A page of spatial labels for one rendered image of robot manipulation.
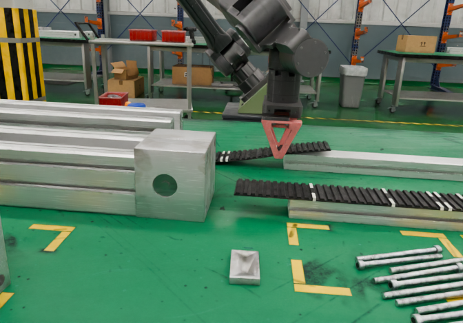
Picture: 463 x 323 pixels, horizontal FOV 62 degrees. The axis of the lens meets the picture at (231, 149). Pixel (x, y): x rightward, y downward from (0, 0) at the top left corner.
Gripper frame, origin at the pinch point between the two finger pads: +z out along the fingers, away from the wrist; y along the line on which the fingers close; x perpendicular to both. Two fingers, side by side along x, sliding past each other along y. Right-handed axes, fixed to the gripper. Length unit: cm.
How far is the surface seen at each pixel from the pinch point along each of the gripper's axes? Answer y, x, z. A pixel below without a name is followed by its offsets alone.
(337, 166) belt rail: 1.2, 10.6, 2.0
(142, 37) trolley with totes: -287, -118, -10
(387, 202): 20.6, 13.7, -0.1
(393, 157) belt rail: -0.1, 20.5, 0.1
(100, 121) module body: 5.0, -31.2, -4.6
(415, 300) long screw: 36.4, 12.3, 2.6
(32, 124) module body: 4.0, -44.4, -3.1
